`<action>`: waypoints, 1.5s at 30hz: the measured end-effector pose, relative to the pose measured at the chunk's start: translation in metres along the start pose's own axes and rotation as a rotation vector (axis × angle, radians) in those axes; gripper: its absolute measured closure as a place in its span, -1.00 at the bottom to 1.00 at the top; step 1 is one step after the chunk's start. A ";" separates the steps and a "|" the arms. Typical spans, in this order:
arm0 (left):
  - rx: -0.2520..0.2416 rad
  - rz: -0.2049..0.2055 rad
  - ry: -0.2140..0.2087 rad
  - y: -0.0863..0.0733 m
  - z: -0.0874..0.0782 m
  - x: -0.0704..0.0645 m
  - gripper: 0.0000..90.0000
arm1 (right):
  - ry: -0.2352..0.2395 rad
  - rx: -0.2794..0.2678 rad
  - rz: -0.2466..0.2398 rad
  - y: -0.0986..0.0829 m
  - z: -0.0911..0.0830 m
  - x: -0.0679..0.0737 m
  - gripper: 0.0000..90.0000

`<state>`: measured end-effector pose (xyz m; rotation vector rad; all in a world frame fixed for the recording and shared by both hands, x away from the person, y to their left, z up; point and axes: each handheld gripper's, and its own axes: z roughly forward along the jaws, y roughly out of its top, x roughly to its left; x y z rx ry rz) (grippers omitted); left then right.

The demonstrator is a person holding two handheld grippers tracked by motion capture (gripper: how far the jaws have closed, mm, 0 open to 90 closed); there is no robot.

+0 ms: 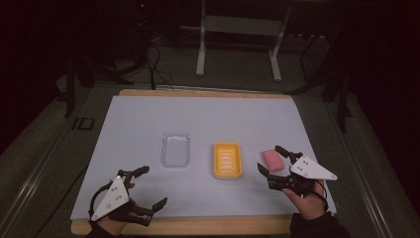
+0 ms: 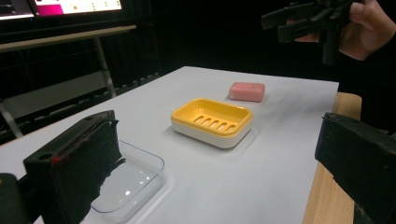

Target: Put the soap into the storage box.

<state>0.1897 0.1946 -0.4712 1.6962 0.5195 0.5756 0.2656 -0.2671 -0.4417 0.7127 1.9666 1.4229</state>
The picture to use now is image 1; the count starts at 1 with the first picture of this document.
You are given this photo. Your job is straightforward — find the black floor cables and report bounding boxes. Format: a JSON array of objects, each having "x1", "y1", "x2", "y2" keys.
[{"x1": 144, "y1": 43, "x2": 175, "y2": 91}]

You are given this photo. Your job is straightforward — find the yellow soap dish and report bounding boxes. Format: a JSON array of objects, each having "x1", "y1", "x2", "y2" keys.
[{"x1": 212, "y1": 141, "x2": 244, "y2": 180}]

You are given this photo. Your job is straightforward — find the clear plastic container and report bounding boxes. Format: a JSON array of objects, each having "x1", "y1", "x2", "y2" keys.
[{"x1": 159, "y1": 132, "x2": 192, "y2": 169}]

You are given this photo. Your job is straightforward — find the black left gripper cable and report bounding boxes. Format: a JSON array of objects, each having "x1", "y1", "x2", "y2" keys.
[{"x1": 87, "y1": 180, "x2": 114, "y2": 213}]

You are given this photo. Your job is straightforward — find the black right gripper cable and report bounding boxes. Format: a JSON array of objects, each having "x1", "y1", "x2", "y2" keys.
[{"x1": 313, "y1": 179, "x2": 330, "y2": 213}]

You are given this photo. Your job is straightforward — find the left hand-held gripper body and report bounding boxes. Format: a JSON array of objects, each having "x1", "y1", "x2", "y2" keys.
[{"x1": 89, "y1": 169, "x2": 156, "y2": 227}]

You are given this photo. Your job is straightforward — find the person's left hand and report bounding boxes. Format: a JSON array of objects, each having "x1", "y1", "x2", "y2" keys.
[{"x1": 95, "y1": 211, "x2": 141, "y2": 236}]

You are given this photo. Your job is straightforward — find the pale table mat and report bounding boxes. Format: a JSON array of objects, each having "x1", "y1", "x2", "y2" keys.
[{"x1": 70, "y1": 95, "x2": 338, "y2": 221}]

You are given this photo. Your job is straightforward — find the person's right hand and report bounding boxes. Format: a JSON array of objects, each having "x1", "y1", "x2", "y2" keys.
[{"x1": 282, "y1": 179, "x2": 329, "y2": 221}]

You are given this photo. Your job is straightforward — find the white metal stand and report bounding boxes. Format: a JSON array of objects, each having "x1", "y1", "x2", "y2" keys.
[{"x1": 195, "y1": 0, "x2": 294, "y2": 83}]

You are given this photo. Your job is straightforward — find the pink soap bar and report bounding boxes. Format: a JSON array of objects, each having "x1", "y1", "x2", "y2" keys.
[{"x1": 261, "y1": 149, "x2": 285, "y2": 173}]

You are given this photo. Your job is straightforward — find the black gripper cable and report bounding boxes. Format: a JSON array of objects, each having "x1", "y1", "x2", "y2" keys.
[
  {"x1": 313, "y1": 179, "x2": 330, "y2": 213},
  {"x1": 87, "y1": 180, "x2": 114, "y2": 213}
]

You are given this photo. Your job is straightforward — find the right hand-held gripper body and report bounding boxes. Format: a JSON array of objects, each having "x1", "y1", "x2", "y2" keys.
[{"x1": 266, "y1": 151, "x2": 339, "y2": 198}]

